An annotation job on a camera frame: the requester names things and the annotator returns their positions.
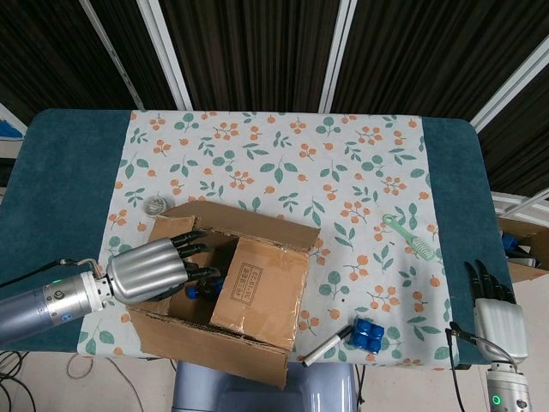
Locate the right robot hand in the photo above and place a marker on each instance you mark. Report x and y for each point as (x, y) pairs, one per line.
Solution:
(499, 328)

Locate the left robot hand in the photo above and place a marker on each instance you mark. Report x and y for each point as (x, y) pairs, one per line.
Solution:
(146, 272)

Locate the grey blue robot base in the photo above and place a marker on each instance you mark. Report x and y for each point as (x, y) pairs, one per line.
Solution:
(321, 395)

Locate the small cardboard box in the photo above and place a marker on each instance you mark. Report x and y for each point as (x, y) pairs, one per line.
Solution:
(536, 234)

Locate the cola bottle blue label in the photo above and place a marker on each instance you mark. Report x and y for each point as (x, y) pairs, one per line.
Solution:
(206, 292)

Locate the round silver tin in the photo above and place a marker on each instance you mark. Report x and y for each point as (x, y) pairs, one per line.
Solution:
(154, 207)

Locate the teal table cover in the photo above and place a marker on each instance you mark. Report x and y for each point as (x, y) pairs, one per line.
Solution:
(64, 193)

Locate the mint green brush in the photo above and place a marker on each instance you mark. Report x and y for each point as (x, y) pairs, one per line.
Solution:
(418, 246)

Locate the blue toy building block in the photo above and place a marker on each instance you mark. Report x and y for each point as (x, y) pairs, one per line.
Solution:
(367, 337)

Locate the white marker black cap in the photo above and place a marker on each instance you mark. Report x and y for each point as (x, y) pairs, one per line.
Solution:
(323, 349)

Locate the floral print tablecloth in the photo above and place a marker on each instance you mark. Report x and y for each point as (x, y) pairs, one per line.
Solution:
(279, 141)

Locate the white and blue board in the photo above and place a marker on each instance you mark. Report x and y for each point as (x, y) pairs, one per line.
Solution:
(8, 129)

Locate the white shelf frame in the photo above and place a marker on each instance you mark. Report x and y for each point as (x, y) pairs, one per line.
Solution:
(514, 206)

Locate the thick white frame post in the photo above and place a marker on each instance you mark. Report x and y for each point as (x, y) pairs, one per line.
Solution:
(166, 51)
(510, 94)
(337, 51)

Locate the thin white frame post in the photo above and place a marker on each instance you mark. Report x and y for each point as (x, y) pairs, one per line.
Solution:
(111, 49)

